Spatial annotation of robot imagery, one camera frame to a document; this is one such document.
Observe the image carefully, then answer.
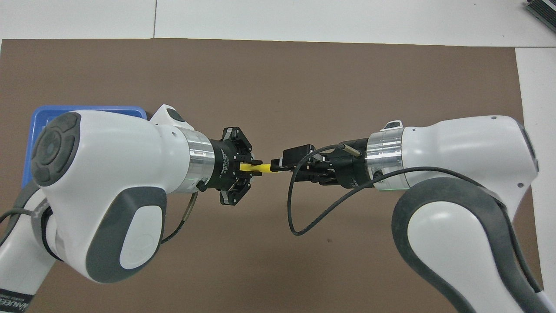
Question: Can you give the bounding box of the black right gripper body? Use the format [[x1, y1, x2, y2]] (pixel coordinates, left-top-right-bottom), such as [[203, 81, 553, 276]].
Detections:
[[304, 138, 370, 190]]

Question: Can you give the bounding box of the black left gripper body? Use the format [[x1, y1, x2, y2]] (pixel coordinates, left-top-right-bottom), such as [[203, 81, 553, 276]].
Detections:
[[208, 138, 242, 192]]

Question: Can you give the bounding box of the yellow marker pen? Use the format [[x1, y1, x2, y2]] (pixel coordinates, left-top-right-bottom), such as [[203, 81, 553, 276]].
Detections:
[[240, 162, 273, 173]]

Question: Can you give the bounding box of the brown table mat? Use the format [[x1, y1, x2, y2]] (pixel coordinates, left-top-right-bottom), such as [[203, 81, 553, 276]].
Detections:
[[0, 38, 547, 313]]

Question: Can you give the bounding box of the blue plastic tray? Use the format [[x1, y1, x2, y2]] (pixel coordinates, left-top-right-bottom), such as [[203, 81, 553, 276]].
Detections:
[[22, 105, 147, 201]]

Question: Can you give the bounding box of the grey ribbed device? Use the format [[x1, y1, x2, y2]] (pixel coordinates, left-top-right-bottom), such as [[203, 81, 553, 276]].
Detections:
[[523, 0, 556, 27]]

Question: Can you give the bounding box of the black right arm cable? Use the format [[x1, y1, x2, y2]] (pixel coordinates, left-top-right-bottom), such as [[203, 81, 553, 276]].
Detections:
[[288, 144, 500, 236]]

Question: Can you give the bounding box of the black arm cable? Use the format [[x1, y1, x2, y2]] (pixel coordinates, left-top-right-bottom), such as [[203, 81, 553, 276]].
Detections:
[[0, 191, 199, 246], [288, 144, 500, 236]]

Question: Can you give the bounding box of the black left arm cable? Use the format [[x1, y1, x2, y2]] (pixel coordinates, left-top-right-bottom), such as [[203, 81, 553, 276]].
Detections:
[[0, 191, 199, 246]]

